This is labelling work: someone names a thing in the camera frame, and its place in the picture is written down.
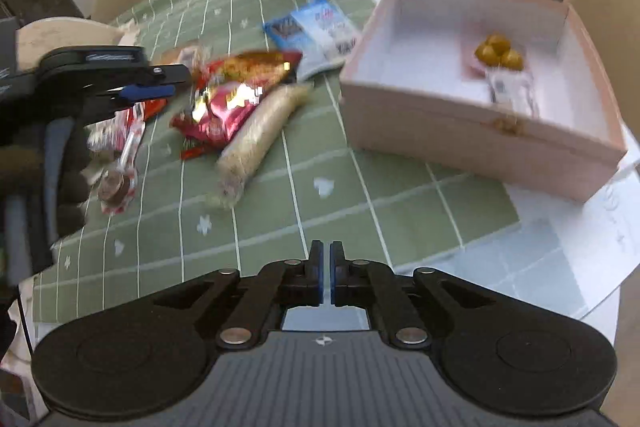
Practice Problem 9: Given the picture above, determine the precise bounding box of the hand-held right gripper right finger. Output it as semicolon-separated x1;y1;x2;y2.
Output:
329;241;493;353

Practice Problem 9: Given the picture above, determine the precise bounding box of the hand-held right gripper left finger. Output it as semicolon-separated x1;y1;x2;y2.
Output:
150;239;326;353

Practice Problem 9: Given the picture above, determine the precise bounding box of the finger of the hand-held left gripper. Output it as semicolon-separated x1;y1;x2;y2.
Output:
82;83;177;125
39;46;194;88

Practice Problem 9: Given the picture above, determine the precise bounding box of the small red candy packet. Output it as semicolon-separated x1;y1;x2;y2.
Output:
116;99;168;132

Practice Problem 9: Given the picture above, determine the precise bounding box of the white plastic spoon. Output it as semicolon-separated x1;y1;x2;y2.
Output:
117;122;147;172

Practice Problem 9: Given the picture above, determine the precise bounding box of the shiny red snack packet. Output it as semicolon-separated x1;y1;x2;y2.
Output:
170;81;273;160

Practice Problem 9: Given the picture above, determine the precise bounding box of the brown jelly cup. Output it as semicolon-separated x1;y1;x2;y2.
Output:
97;167;139;214

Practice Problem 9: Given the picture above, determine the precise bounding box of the clear cracker packet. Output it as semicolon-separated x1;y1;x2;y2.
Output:
206;84;310;209

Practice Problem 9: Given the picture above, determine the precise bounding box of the pink cardboard box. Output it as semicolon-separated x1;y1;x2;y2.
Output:
339;0;630;202

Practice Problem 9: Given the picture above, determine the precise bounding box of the person's left hand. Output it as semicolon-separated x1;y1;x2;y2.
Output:
52;122;95;242

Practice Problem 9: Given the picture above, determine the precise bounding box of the white box lid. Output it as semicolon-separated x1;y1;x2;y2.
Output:
15;18;138;72

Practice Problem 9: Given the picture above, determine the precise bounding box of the clear bread packet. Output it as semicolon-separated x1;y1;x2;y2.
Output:
160;46;211;72

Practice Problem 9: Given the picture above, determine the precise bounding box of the blue white snack packet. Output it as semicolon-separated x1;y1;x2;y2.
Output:
262;0;362;82

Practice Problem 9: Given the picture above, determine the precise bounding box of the packet of gold candies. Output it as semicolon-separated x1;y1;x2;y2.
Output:
467;34;538;114

